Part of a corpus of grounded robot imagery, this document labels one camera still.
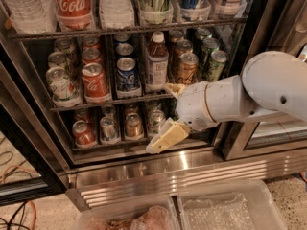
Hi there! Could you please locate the front gold can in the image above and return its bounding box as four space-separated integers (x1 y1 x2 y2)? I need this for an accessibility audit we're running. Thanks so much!
175 53 199 85

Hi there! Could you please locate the large coca cola bottle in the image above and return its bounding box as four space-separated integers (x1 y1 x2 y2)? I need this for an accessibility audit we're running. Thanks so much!
56 0 92 30

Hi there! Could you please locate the rear green can right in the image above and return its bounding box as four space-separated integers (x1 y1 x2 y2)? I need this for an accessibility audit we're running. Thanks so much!
194 28 212 49

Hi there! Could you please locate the middle wire shelf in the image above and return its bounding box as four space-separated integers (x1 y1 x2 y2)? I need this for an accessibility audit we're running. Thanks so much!
50 92 173 112

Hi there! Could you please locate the gold can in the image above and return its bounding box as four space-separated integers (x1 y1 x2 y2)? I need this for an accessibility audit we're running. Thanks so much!
167 30 185 62
175 53 199 85
172 39 193 75

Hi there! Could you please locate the middle clear water bottle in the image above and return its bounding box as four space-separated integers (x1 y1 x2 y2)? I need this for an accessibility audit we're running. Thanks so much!
99 0 134 29

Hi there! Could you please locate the orange cable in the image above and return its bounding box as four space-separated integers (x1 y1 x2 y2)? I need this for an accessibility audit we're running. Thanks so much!
0 164 37 230

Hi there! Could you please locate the top wire shelf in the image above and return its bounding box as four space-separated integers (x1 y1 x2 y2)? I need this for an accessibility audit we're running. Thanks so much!
8 17 247 41

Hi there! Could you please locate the bottom shelf white can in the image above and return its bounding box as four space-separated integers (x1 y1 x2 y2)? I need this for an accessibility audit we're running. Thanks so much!
149 109 166 134

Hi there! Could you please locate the wire shelf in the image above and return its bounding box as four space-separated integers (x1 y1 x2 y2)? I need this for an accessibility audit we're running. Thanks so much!
50 92 173 112
8 17 247 41

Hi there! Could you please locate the rear white green can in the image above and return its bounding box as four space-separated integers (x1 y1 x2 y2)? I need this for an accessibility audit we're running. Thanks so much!
54 38 78 64

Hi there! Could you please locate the blue pepsi can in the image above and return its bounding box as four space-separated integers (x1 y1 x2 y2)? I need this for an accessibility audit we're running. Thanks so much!
116 57 139 92
115 43 134 58
113 34 130 45

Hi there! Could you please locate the clear plastic bin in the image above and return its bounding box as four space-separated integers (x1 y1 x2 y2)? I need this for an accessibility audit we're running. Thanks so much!
177 179 288 230
72 195 180 230

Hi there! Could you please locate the clear water bottle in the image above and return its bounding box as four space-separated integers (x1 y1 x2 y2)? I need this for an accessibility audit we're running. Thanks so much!
4 0 57 35
99 0 134 29

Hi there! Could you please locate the left clear plastic bin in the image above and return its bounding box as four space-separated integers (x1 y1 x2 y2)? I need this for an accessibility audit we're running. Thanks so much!
72 195 180 230

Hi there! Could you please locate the left clear water bottle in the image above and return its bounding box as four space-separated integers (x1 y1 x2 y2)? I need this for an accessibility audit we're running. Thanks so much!
4 0 57 35

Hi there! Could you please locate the bottom shelf silver can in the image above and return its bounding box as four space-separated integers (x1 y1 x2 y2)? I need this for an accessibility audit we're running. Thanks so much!
100 116 118 141

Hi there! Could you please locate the bottom shelf orange can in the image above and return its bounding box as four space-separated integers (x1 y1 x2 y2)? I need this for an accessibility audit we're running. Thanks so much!
125 113 143 137

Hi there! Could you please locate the front white green can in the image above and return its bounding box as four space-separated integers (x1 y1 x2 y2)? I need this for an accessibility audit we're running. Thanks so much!
46 67 77 102

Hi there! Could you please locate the front green can right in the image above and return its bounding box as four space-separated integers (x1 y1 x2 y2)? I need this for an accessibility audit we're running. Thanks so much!
204 50 228 82

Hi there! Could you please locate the front blue pepsi can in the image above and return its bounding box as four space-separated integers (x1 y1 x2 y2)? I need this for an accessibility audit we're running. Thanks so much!
116 57 139 92

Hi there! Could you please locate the right fridge glass door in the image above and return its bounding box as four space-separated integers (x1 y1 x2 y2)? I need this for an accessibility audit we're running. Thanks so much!
223 0 307 160

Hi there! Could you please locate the white green can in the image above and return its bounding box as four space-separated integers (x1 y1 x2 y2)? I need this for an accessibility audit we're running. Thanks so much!
47 52 68 69
54 38 78 64
46 67 77 102

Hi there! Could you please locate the rear gold can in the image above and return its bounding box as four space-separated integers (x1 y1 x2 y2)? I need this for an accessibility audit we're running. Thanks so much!
167 30 185 62

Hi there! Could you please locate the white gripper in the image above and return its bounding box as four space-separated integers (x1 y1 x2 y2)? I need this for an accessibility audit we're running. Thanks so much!
146 81 218 154

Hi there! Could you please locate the bottom shelf red can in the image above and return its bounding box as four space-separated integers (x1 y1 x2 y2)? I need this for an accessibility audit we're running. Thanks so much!
72 120 96 146

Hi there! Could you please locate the right clear plastic bin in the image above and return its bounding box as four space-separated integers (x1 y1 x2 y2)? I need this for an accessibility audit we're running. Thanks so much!
177 179 288 230

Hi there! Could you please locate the red coke can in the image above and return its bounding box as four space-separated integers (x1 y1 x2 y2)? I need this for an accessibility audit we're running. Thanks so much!
82 63 109 98
82 48 103 64
81 36 101 50

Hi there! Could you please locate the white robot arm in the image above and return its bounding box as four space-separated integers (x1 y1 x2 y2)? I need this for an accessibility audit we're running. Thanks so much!
146 51 307 154

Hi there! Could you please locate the black cable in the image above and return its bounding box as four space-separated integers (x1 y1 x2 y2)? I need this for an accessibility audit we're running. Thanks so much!
0 134 30 230

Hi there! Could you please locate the steel fridge bottom grille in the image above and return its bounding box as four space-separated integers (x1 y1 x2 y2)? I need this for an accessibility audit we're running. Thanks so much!
66 148 307 211

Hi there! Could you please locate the left fridge door frame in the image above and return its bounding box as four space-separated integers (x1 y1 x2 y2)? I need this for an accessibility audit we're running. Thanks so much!
0 46 68 206

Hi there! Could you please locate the brown tea bottle white label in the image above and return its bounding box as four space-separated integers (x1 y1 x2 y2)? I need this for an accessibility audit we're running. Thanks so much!
146 32 169 86

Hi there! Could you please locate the rear blue pepsi can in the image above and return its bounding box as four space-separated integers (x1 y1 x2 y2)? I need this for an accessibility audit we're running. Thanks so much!
113 34 130 45

